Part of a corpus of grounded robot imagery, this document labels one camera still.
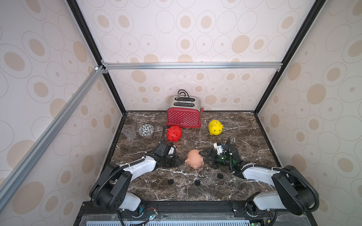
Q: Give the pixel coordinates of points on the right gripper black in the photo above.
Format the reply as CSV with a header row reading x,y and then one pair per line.
x,y
212,155

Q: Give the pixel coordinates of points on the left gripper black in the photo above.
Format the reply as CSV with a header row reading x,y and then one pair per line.
x,y
175,164

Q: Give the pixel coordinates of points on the pink piggy bank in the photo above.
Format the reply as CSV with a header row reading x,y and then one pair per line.
x,y
194,159

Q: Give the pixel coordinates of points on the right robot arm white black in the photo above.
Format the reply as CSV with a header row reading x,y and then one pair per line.
x,y
292,190

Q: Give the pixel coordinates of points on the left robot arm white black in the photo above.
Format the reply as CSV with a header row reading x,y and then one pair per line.
x,y
111,188

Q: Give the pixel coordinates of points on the red piggy bank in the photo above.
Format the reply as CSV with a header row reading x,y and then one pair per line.
x,y
174,133

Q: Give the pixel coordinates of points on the yellow piggy bank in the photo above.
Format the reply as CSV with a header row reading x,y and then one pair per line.
x,y
215,128

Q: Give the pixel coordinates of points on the patterned ceramic bowl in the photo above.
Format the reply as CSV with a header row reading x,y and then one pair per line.
x,y
146,130

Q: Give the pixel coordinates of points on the clear plastic cup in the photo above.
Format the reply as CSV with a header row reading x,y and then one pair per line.
x,y
129,132

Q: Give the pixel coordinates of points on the red polka dot toaster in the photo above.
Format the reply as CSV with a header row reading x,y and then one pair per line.
x,y
184,112

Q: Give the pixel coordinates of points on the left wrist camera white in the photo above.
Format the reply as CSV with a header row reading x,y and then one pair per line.
x,y
171,150

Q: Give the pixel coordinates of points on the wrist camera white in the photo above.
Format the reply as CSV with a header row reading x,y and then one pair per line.
x,y
171,150
219,147

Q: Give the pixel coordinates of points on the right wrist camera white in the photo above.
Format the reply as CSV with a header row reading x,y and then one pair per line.
x,y
219,147

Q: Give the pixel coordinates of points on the aluminium rail back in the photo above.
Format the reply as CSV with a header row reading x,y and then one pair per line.
x,y
210,65

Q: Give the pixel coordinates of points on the aluminium rail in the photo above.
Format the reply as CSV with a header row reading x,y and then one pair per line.
x,y
210,65
20,173

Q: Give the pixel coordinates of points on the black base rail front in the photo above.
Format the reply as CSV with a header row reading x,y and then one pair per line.
x,y
196,213

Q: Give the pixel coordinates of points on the aluminium rail left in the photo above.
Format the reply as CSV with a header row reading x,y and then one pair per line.
x,y
20,173

